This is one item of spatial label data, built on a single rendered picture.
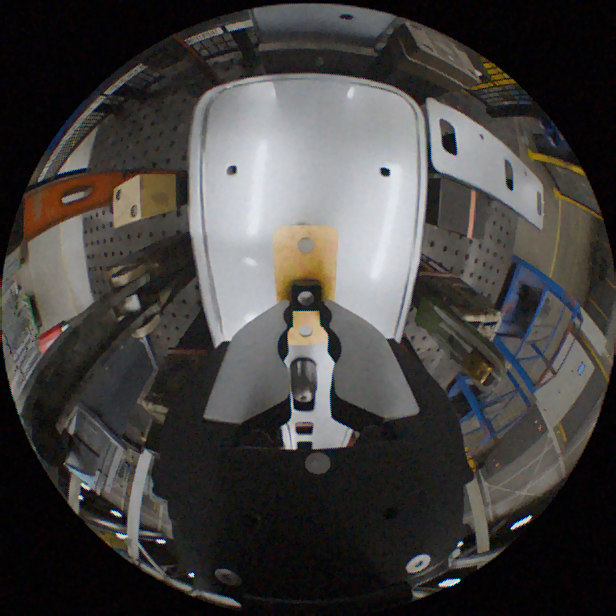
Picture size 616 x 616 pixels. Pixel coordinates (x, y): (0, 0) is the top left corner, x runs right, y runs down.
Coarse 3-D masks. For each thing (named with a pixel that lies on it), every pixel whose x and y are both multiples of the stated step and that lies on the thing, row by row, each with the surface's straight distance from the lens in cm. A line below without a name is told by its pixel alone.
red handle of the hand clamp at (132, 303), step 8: (128, 296) 18; (136, 296) 18; (120, 304) 19; (128, 304) 19; (136, 304) 18; (120, 312) 19; (128, 312) 19; (136, 312) 19; (64, 320) 24; (72, 320) 22; (56, 328) 23; (64, 328) 23; (40, 336) 26; (48, 336) 25; (56, 336) 23; (40, 344) 26; (48, 344) 25
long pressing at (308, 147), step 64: (192, 128) 22; (256, 128) 20; (320, 128) 19; (384, 128) 21; (192, 192) 20; (256, 192) 18; (320, 192) 18; (384, 192) 20; (256, 256) 19; (384, 256) 20; (384, 320) 23; (320, 384) 28; (320, 448) 49
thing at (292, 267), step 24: (288, 240) 12; (336, 240) 13; (288, 264) 13; (312, 264) 13; (336, 264) 13; (288, 288) 13; (312, 288) 12; (312, 312) 14; (288, 336) 15; (312, 336) 15
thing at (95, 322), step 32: (128, 288) 17; (96, 320) 16; (128, 320) 19; (64, 352) 15; (96, 352) 17; (32, 384) 15; (64, 384) 17; (32, 416) 16; (64, 416) 16; (64, 448) 14
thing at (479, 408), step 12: (456, 384) 239; (468, 384) 263; (516, 384) 320; (456, 396) 266; (468, 396) 227; (480, 396) 287; (504, 396) 274; (456, 408) 302; (468, 408) 340; (480, 408) 224; (492, 408) 279; (504, 408) 324; (528, 408) 308; (480, 420) 219; (492, 420) 352; (516, 420) 265; (468, 432) 315; (492, 432) 218; (480, 444) 223; (492, 444) 340
